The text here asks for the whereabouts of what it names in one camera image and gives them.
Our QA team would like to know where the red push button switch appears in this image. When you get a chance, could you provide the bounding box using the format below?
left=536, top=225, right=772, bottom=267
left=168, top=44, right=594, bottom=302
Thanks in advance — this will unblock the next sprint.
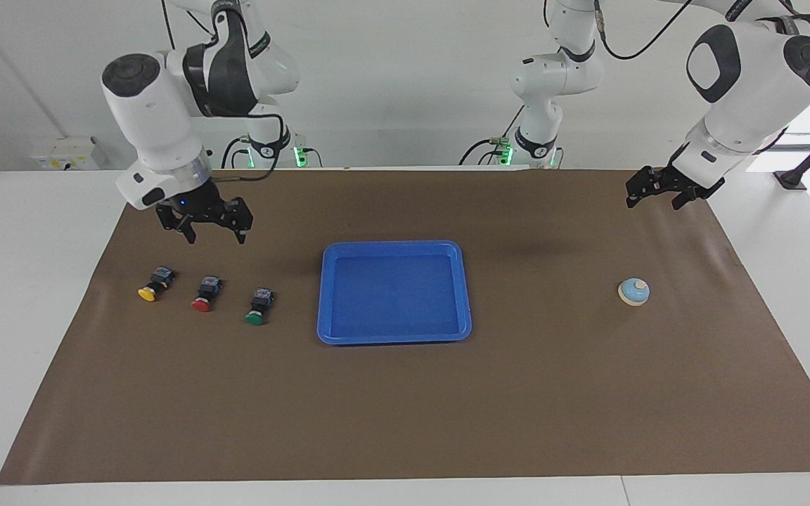
left=191, top=275, right=225, bottom=313

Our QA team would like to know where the yellow push button switch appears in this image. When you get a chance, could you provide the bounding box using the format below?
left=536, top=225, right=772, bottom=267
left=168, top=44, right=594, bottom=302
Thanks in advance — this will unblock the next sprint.
left=137, top=266, right=176, bottom=303

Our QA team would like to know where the green push button switch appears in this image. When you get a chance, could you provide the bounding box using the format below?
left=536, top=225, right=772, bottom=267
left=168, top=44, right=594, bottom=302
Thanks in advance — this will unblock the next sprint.
left=245, top=287, right=276, bottom=326

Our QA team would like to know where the light blue desk bell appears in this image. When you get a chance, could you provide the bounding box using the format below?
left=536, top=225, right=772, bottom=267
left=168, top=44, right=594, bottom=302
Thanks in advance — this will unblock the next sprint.
left=617, top=277, right=650, bottom=307

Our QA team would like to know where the blue plastic tray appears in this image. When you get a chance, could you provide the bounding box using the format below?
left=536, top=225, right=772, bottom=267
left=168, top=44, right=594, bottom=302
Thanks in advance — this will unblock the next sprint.
left=316, top=240, right=473, bottom=346

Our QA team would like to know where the brown table mat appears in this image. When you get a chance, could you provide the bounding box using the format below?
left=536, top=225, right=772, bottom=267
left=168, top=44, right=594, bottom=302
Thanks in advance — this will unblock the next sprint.
left=0, top=167, right=810, bottom=486

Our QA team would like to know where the black right base cable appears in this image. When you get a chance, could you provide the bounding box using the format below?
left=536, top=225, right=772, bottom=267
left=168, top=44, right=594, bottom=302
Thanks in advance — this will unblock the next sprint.
left=221, top=136, right=252, bottom=169

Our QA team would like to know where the black base cable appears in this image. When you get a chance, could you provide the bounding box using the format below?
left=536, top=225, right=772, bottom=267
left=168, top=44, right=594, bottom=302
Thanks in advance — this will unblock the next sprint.
left=458, top=105, right=524, bottom=167
left=221, top=136, right=252, bottom=169

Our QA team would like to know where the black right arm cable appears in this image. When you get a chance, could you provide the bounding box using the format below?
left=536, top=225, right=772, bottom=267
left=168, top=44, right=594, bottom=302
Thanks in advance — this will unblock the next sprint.
left=215, top=112, right=288, bottom=182

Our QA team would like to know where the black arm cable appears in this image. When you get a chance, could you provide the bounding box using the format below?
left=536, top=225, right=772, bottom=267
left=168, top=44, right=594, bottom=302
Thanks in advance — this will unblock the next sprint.
left=591, top=0, right=694, bottom=61
left=215, top=112, right=288, bottom=182

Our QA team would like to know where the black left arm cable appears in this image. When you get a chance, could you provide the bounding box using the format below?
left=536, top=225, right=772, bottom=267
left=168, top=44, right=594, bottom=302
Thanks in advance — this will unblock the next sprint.
left=591, top=0, right=694, bottom=61

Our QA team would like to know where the white wall power socket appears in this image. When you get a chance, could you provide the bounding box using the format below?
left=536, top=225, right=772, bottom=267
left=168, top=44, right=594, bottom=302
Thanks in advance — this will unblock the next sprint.
left=31, top=137, right=107, bottom=171

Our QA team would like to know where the black left base cable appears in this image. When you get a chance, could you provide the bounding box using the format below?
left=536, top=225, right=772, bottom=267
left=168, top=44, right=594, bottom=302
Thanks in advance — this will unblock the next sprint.
left=458, top=105, right=524, bottom=167

